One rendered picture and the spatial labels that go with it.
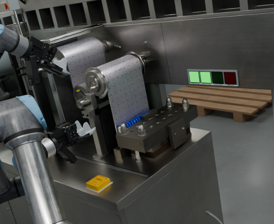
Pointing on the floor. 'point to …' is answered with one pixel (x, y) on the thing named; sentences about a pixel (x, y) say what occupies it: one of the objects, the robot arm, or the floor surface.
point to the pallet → (247, 106)
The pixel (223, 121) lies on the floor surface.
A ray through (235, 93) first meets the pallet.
